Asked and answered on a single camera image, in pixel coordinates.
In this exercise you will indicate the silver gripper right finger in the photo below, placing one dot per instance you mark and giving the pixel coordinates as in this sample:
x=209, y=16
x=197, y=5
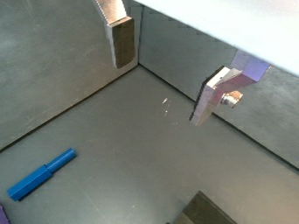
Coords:
x=220, y=88

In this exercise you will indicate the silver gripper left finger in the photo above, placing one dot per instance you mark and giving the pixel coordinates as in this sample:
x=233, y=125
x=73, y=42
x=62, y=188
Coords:
x=120, y=30

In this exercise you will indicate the blue stepped peg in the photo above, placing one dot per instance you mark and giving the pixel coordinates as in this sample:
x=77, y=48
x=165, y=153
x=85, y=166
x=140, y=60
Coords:
x=38, y=176

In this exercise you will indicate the black angled fixture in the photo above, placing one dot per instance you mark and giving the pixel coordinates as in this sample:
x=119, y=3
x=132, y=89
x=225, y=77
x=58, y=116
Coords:
x=201, y=211

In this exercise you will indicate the purple base block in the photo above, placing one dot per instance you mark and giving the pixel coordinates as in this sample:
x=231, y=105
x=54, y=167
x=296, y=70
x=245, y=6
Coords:
x=2, y=217

